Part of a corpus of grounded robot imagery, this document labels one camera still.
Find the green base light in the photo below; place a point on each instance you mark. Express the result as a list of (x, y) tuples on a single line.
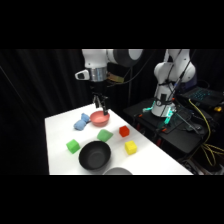
[(168, 117)]

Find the green cube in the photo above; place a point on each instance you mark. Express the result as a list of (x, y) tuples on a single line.
[(72, 146)]

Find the red cube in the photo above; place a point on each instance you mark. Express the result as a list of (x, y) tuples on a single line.
[(124, 131)]

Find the pink bowl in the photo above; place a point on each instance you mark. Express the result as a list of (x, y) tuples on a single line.
[(99, 119)]

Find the black robot stand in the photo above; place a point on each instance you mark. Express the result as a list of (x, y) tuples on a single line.
[(180, 133)]

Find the black bowl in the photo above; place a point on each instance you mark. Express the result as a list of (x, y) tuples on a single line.
[(94, 156)]

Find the grey bowl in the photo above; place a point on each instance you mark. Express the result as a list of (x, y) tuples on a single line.
[(117, 171)]

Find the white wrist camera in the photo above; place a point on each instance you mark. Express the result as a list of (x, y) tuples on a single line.
[(82, 74)]

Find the green wedge block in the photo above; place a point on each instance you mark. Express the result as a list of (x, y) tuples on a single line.
[(104, 135)]

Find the black laptop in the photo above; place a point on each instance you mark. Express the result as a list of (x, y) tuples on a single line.
[(202, 95)]

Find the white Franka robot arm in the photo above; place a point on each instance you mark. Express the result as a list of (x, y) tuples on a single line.
[(96, 60)]

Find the blue cloth toy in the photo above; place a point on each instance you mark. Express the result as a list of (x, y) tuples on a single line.
[(81, 122)]

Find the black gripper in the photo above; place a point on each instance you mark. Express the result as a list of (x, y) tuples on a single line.
[(98, 87)]

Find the yellow cube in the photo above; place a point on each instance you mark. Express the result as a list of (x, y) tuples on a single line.
[(130, 147)]

